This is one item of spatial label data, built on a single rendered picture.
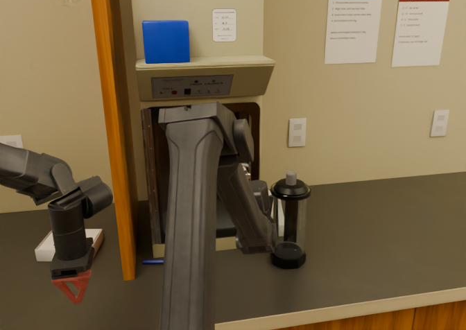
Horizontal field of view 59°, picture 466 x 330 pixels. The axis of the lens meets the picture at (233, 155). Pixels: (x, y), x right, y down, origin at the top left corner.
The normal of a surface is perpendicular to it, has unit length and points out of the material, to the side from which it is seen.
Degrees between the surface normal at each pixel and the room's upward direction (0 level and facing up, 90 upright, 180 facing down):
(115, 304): 0
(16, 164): 59
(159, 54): 90
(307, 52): 90
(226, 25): 90
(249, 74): 135
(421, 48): 90
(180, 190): 46
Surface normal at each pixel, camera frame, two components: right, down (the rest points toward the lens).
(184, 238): -0.23, -0.43
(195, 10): 0.19, 0.33
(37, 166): 0.83, -0.25
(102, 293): 0.00, -0.94
